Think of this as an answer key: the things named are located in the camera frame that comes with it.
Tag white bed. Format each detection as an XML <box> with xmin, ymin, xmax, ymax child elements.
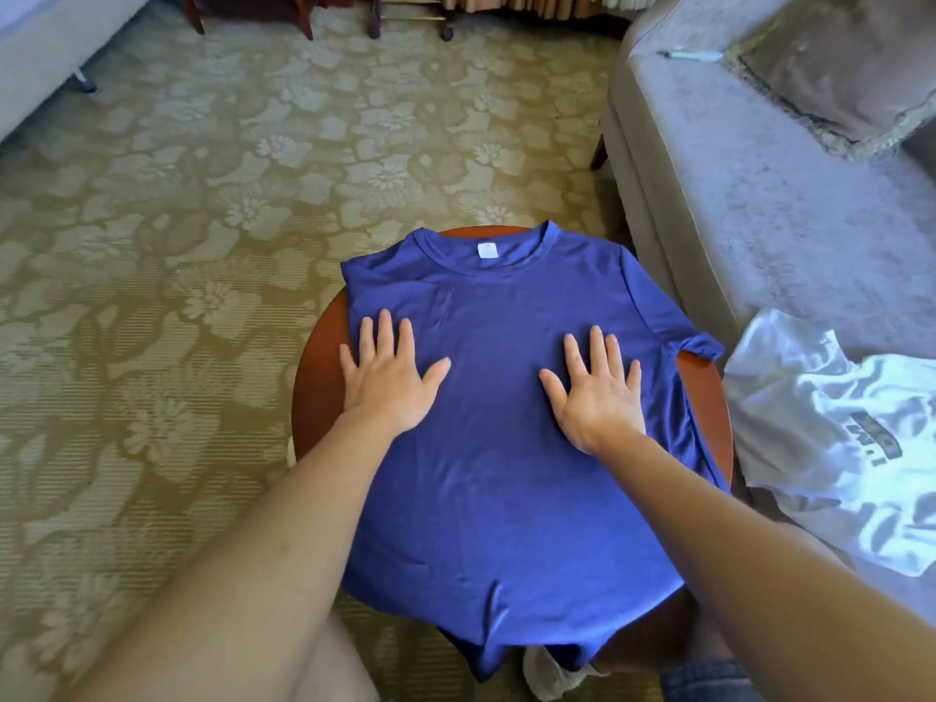
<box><xmin>0</xmin><ymin>0</ymin><xmax>157</xmax><ymax>140</ymax></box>

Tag person's right hand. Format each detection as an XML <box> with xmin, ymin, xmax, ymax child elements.
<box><xmin>538</xmin><ymin>326</ymin><xmax>648</xmax><ymax>460</ymax></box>

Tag white T-shirt dark print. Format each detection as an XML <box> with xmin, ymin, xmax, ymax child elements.
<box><xmin>723</xmin><ymin>308</ymin><xmax>936</xmax><ymax>579</ymax></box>

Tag person's left hand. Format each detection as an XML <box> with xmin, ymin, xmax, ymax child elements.
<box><xmin>339</xmin><ymin>309</ymin><xmax>453</xmax><ymax>442</ymax></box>

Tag person's right forearm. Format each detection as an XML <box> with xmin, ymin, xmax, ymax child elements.
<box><xmin>600</xmin><ymin>428</ymin><xmax>936</xmax><ymax>702</ymax></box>

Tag person's right leg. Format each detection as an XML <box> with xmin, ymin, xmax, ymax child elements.
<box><xmin>600</xmin><ymin>584</ymin><xmax>733</xmax><ymax>676</ymax></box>

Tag plain royal blue T-shirt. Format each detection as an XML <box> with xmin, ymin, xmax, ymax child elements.
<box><xmin>339</xmin><ymin>218</ymin><xmax>730</xmax><ymax>682</ymax></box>

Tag white sneaker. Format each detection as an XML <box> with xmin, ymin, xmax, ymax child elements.
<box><xmin>524</xmin><ymin>645</ymin><xmax>610</xmax><ymax>702</ymax></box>

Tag dark wooden nightstand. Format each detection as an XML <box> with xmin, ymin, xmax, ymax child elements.
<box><xmin>178</xmin><ymin>0</ymin><xmax>318</xmax><ymax>41</ymax></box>

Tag beige curtain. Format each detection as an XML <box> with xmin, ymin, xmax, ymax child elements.
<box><xmin>439</xmin><ymin>0</ymin><xmax>605</xmax><ymax>20</ymax></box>

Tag round wooden table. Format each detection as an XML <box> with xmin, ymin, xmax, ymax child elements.
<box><xmin>291</xmin><ymin>224</ymin><xmax>736</xmax><ymax>638</ymax></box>

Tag brown fringed cushion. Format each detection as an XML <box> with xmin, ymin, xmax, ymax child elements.
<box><xmin>723</xmin><ymin>0</ymin><xmax>936</xmax><ymax>159</ymax></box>

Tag black valet stand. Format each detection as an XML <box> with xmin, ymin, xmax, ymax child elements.
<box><xmin>366</xmin><ymin>0</ymin><xmax>458</xmax><ymax>42</ymax></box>

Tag blue denim shorts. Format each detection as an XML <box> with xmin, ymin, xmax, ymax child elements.
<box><xmin>658</xmin><ymin>657</ymin><xmax>765</xmax><ymax>702</ymax></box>

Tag person's left forearm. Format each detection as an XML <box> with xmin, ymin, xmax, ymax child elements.
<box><xmin>65</xmin><ymin>416</ymin><xmax>400</xmax><ymax>702</ymax></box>

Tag grey velvet chaise sofa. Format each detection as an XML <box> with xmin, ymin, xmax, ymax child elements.
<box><xmin>589</xmin><ymin>0</ymin><xmax>936</xmax><ymax>360</ymax></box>

